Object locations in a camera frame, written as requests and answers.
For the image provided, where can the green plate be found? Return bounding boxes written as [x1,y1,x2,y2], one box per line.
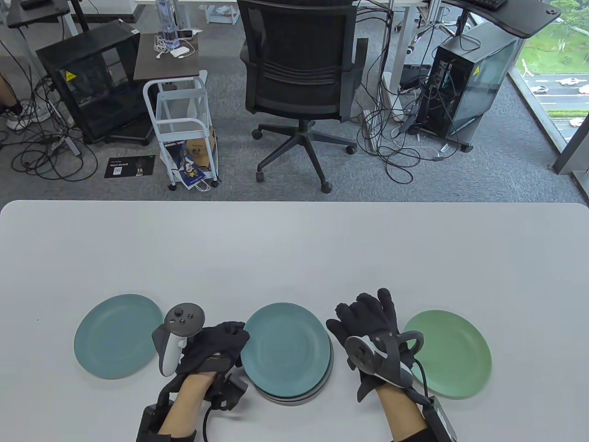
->
[405,310,492,399]

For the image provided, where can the blue plate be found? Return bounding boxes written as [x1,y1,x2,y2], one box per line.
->
[74,294,165,380]
[241,302,332,399]

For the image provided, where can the black curved desk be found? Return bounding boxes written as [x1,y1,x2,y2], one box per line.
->
[442,0,563,39]

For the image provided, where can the clear water bottle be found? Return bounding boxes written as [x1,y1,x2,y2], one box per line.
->
[156,0,179,50]

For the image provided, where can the tangle of black cables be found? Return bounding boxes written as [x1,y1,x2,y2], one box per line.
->
[358,64,463,185]
[0,41,99,182]

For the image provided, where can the black leaflet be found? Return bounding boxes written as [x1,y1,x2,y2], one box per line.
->
[104,156,156,179]

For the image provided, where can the person's left forearm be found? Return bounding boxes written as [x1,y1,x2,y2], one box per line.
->
[156,373,218,442]

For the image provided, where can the white cart with wooden top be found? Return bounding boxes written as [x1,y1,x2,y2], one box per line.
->
[133,32,220,191]

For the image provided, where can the black rectangular desk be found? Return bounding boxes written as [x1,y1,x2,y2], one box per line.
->
[6,0,90,33]

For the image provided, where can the white desk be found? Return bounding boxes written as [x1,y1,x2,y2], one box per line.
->
[133,0,442,88]

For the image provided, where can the person's right forearm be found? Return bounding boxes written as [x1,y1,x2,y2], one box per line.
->
[376,384,431,442]

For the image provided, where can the blue printed paper bag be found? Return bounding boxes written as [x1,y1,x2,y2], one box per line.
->
[161,138,206,189]

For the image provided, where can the grey window frame post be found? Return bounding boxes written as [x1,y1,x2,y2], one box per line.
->
[551,106,589,175]

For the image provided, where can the grey power strip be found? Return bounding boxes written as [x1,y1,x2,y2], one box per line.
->
[50,135,82,158]

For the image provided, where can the black glass computer case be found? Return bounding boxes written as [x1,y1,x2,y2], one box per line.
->
[36,20,156,146]

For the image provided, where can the black computer tower on stand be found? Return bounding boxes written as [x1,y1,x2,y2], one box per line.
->
[416,21,526,153]

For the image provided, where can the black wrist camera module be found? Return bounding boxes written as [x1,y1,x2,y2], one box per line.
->
[426,396,458,442]
[136,404,173,442]

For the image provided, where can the white plastic basket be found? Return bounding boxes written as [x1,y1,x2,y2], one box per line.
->
[205,4,240,25]

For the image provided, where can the black mesh office chair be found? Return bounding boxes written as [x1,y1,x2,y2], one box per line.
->
[239,0,370,194]

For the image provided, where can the person's left hand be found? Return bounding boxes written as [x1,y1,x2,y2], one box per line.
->
[177,321,250,410]

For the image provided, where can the person's right hand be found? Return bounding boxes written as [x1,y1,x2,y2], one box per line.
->
[326,289,401,403]

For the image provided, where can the brown paper bag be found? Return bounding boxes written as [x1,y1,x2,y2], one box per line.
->
[186,130,217,172]

